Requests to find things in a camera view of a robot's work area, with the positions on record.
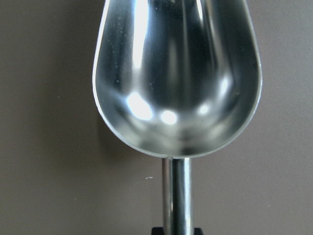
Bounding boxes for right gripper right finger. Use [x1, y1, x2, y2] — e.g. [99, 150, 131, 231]
[194, 228, 203, 235]

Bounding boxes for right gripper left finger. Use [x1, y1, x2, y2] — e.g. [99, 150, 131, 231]
[151, 227, 165, 235]

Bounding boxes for steel ice scoop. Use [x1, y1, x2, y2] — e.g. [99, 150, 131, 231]
[92, 0, 262, 235]

